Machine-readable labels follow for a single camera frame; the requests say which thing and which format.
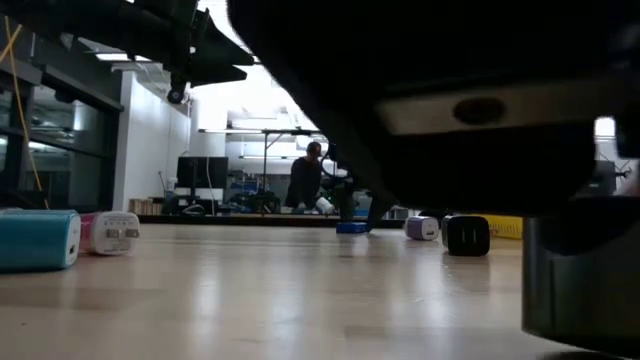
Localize wooden boxes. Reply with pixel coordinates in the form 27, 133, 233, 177
127, 197, 167, 216

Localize teal wall charger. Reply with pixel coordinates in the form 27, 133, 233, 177
0, 208, 82, 273

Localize black monitor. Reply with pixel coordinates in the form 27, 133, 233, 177
175, 155, 229, 191

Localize black wall charger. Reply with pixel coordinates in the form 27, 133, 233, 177
444, 214, 492, 258

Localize white roll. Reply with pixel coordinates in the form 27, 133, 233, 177
314, 195, 336, 216

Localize person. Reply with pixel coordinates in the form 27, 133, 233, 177
284, 141, 325, 214

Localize purple wall charger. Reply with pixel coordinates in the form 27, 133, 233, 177
403, 215, 441, 242

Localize yellow hanging cable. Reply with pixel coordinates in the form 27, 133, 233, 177
0, 14, 51, 210

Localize yellow plastic basket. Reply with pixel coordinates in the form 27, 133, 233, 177
479, 213, 525, 241

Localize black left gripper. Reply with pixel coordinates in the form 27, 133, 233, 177
167, 0, 256, 89

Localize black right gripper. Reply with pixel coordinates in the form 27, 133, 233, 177
319, 143, 398, 234

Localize black aluminium table frame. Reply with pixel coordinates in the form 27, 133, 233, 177
135, 213, 406, 230

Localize black frame stand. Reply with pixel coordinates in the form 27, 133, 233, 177
260, 127, 326, 211

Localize blue box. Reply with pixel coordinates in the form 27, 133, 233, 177
335, 221, 370, 235

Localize pink wall charger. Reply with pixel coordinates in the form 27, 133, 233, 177
78, 210, 141, 257

